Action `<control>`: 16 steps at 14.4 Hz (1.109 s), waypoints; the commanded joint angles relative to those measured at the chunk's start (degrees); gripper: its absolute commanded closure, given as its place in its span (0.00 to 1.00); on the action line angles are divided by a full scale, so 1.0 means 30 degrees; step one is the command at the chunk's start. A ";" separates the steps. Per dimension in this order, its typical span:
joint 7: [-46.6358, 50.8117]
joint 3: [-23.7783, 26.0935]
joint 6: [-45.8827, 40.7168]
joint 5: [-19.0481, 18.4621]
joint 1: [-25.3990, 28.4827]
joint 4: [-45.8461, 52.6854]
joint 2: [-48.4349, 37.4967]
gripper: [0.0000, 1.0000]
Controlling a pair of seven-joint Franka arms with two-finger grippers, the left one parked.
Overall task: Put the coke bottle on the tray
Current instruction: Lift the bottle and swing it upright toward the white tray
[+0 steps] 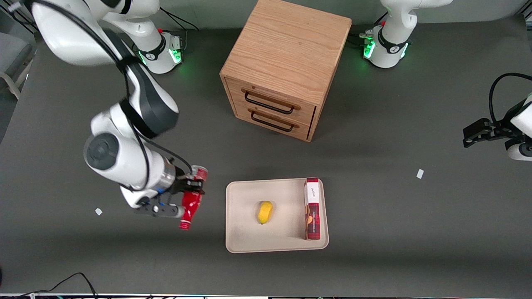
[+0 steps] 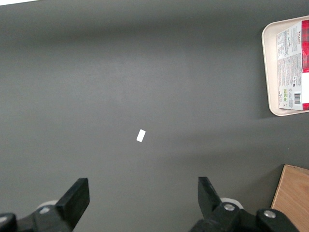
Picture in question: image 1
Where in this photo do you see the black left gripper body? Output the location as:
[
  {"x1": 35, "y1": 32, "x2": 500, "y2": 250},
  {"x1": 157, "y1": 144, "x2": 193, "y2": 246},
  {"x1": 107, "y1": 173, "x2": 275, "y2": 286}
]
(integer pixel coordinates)
[{"x1": 490, "y1": 100, "x2": 530, "y2": 140}]

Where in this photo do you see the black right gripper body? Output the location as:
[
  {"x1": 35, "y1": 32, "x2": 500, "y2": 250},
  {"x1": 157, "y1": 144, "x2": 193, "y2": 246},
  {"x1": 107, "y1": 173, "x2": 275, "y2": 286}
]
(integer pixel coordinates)
[{"x1": 166, "y1": 165, "x2": 196, "y2": 196}]

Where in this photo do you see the red coke bottle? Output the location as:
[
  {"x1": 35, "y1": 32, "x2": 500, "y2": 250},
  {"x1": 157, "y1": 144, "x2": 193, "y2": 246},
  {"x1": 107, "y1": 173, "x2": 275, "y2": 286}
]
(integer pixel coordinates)
[{"x1": 179, "y1": 166, "x2": 209, "y2": 230}]

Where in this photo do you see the beige plastic tray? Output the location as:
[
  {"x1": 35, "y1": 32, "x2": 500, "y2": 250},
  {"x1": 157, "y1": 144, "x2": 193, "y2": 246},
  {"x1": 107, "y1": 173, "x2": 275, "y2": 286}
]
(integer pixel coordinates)
[{"x1": 225, "y1": 178, "x2": 330, "y2": 254}]

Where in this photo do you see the yellow lemon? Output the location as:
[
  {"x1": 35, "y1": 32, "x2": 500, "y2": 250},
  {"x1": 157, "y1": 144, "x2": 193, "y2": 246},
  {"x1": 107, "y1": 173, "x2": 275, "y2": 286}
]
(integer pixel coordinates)
[{"x1": 258, "y1": 201, "x2": 273, "y2": 225}]

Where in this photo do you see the red snack box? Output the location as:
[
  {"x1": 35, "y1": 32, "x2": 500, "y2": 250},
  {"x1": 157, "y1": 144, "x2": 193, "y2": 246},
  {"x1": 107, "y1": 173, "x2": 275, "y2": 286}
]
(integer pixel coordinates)
[{"x1": 304, "y1": 177, "x2": 322, "y2": 241}]

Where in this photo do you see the wooden drawer cabinet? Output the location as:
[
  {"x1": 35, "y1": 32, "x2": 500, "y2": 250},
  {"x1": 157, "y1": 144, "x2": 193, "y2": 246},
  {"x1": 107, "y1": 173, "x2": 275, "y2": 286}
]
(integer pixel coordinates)
[{"x1": 219, "y1": 0, "x2": 353, "y2": 143}]

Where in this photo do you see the grey chair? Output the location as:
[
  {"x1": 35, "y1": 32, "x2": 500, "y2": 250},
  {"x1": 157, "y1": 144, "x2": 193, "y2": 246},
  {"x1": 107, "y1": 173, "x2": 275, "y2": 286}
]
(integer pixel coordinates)
[{"x1": 0, "y1": 32, "x2": 34, "y2": 100}]

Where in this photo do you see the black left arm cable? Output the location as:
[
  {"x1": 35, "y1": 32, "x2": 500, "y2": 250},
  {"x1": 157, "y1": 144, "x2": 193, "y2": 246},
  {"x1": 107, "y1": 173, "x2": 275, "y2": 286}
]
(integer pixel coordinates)
[{"x1": 488, "y1": 73, "x2": 532, "y2": 124}]

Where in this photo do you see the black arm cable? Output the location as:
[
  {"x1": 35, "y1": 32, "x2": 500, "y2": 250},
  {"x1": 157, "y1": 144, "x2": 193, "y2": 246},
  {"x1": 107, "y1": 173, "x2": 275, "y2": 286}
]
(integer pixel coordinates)
[
  {"x1": 488, "y1": 73, "x2": 532, "y2": 124},
  {"x1": 26, "y1": 0, "x2": 194, "y2": 192}
]

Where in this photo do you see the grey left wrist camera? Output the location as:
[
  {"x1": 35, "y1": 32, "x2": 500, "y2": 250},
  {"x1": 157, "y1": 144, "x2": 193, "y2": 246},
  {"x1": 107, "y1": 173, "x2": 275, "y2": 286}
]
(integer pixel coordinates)
[{"x1": 505, "y1": 139, "x2": 532, "y2": 162}]

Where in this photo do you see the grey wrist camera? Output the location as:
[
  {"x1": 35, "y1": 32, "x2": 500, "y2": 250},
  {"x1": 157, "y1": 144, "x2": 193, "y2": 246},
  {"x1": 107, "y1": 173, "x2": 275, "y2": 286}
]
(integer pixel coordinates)
[
  {"x1": 133, "y1": 200, "x2": 186, "y2": 220},
  {"x1": 505, "y1": 139, "x2": 532, "y2": 162}
]

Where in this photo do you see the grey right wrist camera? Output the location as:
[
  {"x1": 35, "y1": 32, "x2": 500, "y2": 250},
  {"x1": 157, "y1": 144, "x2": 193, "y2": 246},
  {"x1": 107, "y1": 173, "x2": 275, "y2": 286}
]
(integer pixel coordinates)
[{"x1": 133, "y1": 200, "x2": 186, "y2": 220}]

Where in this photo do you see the short black drawer handle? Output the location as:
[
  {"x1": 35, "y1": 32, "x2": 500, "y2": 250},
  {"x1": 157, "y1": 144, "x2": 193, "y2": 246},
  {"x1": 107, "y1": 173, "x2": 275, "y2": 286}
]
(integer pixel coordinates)
[{"x1": 250, "y1": 110, "x2": 294, "y2": 133}]

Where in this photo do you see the long black drawer handle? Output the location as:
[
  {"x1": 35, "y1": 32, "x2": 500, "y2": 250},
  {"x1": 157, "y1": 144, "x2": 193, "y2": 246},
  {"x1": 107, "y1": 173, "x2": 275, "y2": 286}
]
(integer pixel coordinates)
[{"x1": 244, "y1": 91, "x2": 295, "y2": 115}]

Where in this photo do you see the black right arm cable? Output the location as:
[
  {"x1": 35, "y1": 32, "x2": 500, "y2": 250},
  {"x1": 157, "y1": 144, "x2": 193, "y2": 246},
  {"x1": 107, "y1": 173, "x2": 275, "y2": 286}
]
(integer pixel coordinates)
[{"x1": 26, "y1": 0, "x2": 194, "y2": 192}]

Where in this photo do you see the thin black table-edge cable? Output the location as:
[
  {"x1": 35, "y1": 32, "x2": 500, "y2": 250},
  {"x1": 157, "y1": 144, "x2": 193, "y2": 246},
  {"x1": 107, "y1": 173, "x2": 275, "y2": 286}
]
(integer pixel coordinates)
[{"x1": 0, "y1": 272, "x2": 99, "y2": 299}]

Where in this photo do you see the black left base cable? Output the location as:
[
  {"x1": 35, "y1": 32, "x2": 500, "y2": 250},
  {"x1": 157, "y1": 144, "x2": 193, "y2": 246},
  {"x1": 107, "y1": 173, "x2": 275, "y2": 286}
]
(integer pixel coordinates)
[{"x1": 348, "y1": 12, "x2": 389, "y2": 47}]

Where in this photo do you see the black base cable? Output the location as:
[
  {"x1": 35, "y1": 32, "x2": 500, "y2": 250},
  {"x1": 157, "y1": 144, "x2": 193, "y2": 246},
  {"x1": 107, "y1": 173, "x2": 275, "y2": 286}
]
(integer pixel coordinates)
[
  {"x1": 158, "y1": 10, "x2": 201, "y2": 52},
  {"x1": 348, "y1": 12, "x2": 389, "y2": 47}
]

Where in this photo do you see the black right base cable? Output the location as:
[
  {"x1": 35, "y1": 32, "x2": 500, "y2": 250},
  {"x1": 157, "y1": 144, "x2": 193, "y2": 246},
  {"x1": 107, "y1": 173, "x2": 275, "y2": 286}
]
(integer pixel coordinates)
[{"x1": 158, "y1": 10, "x2": 201, "y2": 52}]

